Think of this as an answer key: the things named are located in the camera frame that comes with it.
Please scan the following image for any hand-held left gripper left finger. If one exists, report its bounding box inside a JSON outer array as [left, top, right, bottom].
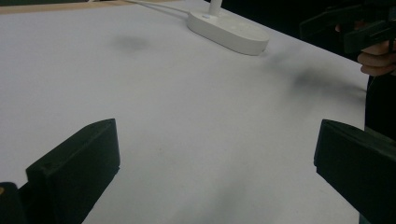
[[25, 118, 121, 224]]

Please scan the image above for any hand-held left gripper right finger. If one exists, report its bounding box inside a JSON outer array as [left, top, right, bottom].
[[313, 119, 396, 224]]

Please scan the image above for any white lamp base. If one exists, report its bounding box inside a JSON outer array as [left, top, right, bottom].
[[186, 0, 271, 57]]

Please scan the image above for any white lamp cable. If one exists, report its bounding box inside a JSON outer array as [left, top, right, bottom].
[[125, 0, 191, 15]]

